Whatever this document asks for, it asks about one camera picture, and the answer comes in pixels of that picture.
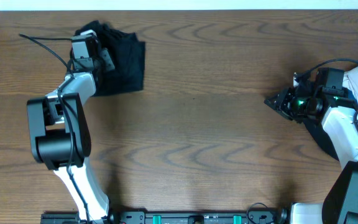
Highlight black cloth shorts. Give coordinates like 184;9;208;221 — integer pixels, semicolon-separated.
75;21;145;96

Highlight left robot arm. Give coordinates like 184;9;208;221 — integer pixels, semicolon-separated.
27;48;117;223

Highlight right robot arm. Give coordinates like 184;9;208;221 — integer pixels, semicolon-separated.
264;85;358;223

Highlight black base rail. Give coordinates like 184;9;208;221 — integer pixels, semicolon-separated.
40;210;288;224

